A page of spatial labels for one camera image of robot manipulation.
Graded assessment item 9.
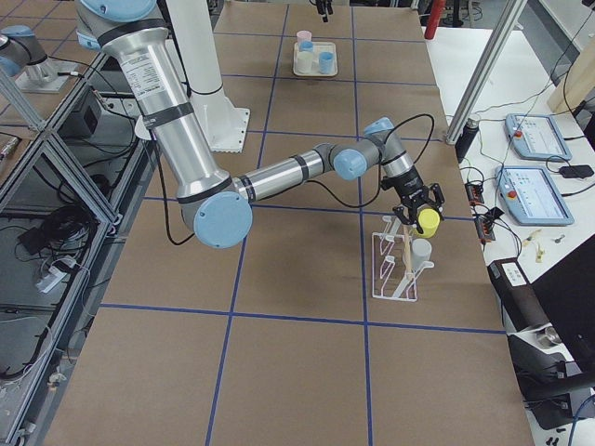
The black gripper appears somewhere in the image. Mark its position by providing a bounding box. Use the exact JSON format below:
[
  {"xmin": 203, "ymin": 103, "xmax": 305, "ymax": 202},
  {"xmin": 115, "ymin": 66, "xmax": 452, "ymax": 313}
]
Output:
[
  {"xmin": 380, "ymin": 167, "xmax": 444, "ymax": 230},
  {"xmin": 310, "ymin": 0, "xmax": 333, "ymax": 21}
]

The yellow ikea cup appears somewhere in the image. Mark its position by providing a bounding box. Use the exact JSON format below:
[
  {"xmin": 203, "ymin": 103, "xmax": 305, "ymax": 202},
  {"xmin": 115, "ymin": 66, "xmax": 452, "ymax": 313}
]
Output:
[{"xmin": 416, "ymin": 208, "xmax": 441, "ymax": 239}]

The white ikea cup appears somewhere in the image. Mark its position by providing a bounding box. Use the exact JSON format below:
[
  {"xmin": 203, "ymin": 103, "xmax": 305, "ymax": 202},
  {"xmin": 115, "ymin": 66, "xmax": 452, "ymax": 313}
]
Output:
[{"xmin": 411, "ymin": 238, "xmax": 432, "ymax": 270}]

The blue ikea cup corner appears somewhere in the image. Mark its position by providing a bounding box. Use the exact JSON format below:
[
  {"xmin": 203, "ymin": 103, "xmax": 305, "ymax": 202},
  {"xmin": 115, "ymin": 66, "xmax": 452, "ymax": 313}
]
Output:
[{"xmin": 318, "ymin": 51, "xmax": 335, "ymax": 75}]

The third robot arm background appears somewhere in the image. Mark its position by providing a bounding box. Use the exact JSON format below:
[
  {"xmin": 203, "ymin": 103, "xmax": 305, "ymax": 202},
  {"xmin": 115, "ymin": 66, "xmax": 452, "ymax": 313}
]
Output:
[{"xmin": 1, "ymin": 25, "xmax": 47, "ymax": 77}]

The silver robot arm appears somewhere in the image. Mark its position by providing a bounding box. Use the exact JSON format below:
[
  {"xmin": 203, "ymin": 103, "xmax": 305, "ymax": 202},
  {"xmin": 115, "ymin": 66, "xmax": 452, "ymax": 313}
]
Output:
[{"xmin": 76, "ymin": 1, "xmax": 444, "ymax": 248}]

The pink ikea cup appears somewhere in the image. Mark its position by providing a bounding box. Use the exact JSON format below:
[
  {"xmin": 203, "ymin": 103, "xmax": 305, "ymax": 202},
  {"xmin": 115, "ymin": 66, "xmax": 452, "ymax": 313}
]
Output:
[{"xmin": 296, "ymin": 30, "xmax": 312, "ymax": 44}]

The pale green ikea cup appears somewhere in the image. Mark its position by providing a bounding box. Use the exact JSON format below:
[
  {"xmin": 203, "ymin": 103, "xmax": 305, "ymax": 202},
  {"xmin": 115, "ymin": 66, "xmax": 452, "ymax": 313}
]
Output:
[{"xmin": 296, "ymin": 51, "xmax": 313, "ymax": 74}]

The cream plastic tray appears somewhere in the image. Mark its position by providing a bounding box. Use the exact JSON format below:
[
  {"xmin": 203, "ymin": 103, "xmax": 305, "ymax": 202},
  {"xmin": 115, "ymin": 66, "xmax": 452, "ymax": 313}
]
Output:
[{"xmin": 293, "ymin": 42, "xmax": 338, "ymax": 77}]

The black water bottle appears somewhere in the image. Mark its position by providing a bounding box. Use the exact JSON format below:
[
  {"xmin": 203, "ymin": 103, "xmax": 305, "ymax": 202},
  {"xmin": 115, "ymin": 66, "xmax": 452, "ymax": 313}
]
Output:
[{"xmin": 455, "ymin": 113, "xmax": 481, "ymax": 164}]

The near blue teach pendant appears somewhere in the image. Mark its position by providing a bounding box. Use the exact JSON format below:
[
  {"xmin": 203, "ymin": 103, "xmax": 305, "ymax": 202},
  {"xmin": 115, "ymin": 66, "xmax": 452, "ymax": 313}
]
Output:
[{"xmin": 495, "ymin": 165, "xmax": 575, "ymax": 227}]

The blue teach pendant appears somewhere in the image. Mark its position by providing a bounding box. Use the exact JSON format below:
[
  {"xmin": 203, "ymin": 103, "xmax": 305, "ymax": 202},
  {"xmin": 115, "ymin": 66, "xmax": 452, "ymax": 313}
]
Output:
[
  {"xmin": 505, "ymin": 113, "xmax": 572, "ymax": 161},
  {"xmin": 495, "ymin": 165, "xmax": 575, "ymax": 227}
]

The red fire extinguisher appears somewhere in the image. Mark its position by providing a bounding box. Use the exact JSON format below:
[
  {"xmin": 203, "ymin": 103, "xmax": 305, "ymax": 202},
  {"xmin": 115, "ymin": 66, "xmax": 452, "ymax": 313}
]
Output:
[{"xmin": 424, "ymin": 0, "xmax": 446, "ymax": 40}]

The far blue teach pendant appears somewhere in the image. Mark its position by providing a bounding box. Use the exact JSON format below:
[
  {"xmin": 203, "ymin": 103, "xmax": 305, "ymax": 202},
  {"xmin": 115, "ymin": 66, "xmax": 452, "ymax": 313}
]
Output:
[{"xmin": 505, "ymin": 113, "xmax": 572, "ymax": 161}]

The black power adapter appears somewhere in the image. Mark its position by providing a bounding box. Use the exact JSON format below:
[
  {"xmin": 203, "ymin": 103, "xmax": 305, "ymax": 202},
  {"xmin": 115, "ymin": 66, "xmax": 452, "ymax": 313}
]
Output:
[{"xmin": 558, "ymin": 164, "xmax": 594, "ymax": 179}]

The black computer monitor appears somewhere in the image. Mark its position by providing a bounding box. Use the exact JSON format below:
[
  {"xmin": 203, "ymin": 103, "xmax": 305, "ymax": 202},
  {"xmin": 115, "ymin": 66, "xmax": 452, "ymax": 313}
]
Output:
[{"xmin": 533, "ymin": 238, "xmax": 595, "ymax": 371}]

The white power strip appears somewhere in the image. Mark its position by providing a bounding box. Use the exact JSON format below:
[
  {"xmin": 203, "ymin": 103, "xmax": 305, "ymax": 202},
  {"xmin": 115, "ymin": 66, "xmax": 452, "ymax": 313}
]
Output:
[{"xmin": 36, "ymin": 257, "xmax": 76, "ymax": 294}]

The white wire cup rack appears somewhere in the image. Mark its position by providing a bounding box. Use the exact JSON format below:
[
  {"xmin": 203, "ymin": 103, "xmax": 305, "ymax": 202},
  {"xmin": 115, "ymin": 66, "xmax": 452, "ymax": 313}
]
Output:
[{"xmin": 371, "ymin": 216, "xmax": 434, "ymax": 302}]

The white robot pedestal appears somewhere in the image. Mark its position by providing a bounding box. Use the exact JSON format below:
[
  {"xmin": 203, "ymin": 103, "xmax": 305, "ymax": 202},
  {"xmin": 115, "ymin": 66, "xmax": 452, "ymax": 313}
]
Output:
[{"xmin": 136, "ymin": 0, "xmax": 251, "ymax": 153}]

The aluminium frame post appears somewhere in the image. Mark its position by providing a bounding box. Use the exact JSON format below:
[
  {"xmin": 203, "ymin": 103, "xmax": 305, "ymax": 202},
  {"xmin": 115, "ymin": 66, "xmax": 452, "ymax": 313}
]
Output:
[{"xmin": 445, "ymin": 0, "xmax": 527, "ymax": 145}]

